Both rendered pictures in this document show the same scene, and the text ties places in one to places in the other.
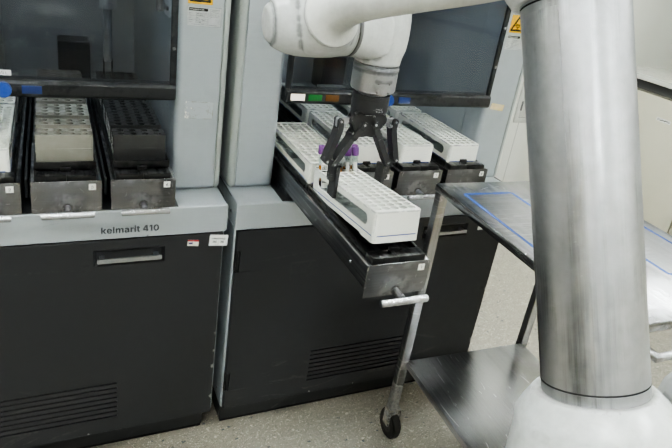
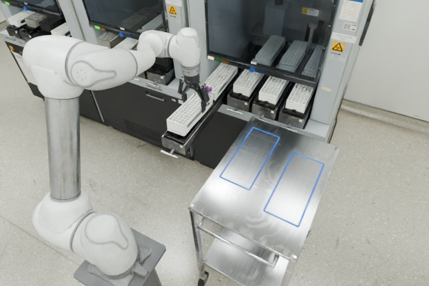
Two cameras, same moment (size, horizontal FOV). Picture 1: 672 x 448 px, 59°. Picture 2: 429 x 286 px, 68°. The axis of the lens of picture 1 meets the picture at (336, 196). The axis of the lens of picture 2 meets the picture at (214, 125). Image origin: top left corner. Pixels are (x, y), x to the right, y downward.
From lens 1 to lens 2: 1.40 m
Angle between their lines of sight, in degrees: 50
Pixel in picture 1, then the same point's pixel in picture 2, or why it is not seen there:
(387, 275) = (168, 143)
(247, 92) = not seen: hidden behind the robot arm
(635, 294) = (52, 175)
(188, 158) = (178, 69)
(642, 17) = not seen: outside the picture
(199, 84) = not seen: hidden behind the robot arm
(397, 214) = (173, 124)
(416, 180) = (262, 110)
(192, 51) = (173, 31)
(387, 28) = (178, 52)
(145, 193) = (156, 78)
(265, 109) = (202, 59)
